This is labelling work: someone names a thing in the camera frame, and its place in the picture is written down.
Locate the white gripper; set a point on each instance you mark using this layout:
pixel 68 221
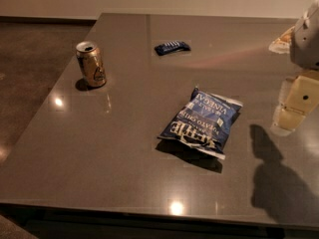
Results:
pixel 306 40

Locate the blue kettle chip bag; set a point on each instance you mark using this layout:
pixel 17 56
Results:
pixel 204 123

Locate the blue rxbar blueberry bar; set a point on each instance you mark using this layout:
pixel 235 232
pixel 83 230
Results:
pixel 171 47

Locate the gold soda can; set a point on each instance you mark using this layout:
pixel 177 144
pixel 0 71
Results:
pixel 91 64

